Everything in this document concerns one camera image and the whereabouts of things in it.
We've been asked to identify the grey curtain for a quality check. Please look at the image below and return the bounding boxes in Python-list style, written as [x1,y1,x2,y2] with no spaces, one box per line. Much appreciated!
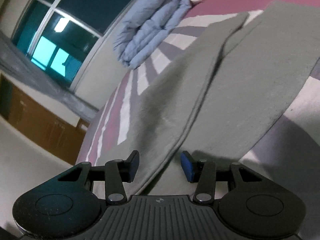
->
[1,33,98,122]

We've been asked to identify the brown wooden door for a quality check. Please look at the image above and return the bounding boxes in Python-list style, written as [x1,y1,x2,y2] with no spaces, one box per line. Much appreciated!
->
[1,75,89,165]

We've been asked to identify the folded light blue quilt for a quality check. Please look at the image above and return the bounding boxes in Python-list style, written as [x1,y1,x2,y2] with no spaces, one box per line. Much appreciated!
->
[113,0,191,69]

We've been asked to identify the dark glass window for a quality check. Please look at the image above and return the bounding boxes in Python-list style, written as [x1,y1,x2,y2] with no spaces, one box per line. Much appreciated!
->
[12,0,132,88]

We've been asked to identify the pink striped bed sheet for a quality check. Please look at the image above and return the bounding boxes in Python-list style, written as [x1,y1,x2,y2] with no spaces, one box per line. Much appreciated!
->
[78,0,319,239]

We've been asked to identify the grey pants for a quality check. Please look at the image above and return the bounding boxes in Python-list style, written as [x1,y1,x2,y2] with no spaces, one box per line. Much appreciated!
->
[97,1,319,194]

